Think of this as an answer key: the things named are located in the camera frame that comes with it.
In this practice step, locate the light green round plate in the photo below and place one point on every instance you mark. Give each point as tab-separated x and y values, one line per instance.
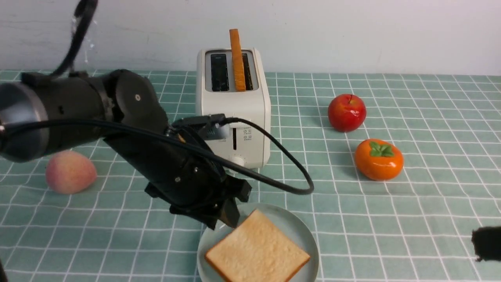
293	227

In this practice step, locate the toast slice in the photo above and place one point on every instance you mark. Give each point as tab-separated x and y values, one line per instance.
237	61
256	251

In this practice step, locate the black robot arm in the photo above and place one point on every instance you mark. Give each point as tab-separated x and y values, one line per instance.
121	97

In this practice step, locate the white two-slot toaster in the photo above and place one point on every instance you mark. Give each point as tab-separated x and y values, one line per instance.
216	94

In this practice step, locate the orange persimmon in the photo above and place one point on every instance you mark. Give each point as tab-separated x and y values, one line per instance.
378	160

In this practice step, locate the pink peach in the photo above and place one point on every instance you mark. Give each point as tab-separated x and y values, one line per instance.
69	172

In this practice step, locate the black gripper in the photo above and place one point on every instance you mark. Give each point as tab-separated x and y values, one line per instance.
193	186

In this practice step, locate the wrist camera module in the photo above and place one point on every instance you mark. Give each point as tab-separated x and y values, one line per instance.
208	127

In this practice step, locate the green checkered tablecloth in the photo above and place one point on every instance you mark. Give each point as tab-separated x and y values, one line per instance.
415	227

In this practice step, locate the red apple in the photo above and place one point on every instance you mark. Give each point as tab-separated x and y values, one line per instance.
346	112

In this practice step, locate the black object at edge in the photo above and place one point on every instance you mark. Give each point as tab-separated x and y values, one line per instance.
487	243

